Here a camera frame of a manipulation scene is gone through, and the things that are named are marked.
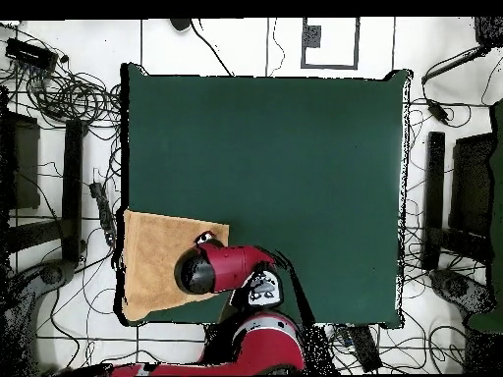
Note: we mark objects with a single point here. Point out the black power strip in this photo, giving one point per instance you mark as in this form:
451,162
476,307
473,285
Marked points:
104,212

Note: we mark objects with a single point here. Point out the black flat device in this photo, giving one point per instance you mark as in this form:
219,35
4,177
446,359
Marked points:
365,349

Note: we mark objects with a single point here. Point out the dark green tablecloth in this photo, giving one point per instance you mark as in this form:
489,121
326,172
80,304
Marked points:
294,157

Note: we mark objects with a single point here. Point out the small dark grey square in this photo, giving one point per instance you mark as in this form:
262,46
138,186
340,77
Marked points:
312,36

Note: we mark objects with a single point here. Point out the black frame bar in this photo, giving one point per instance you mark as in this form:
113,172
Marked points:
72,188
434,196

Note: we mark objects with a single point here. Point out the black speckled box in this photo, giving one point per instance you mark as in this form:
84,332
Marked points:
489,31

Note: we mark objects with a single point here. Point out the black frame panel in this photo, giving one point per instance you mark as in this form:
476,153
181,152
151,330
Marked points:
23,165
471,184

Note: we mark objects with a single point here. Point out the tan terry towel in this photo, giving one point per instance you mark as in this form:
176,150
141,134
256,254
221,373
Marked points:
157,255

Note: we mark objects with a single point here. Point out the dark grey stand base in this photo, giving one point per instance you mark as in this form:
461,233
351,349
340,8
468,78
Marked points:
456,288
53,273

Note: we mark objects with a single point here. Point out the dark round floor object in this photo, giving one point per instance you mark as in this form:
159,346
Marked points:
180,23

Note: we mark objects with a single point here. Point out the black network switch box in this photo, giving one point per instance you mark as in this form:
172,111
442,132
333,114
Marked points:
29,53

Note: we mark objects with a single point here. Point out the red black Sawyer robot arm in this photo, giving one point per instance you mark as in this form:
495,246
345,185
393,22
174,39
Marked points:
232,267

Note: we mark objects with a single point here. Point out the black power adapter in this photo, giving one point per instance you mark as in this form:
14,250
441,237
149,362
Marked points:
437,110

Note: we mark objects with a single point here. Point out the black rod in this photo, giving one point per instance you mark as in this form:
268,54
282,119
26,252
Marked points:
452,64

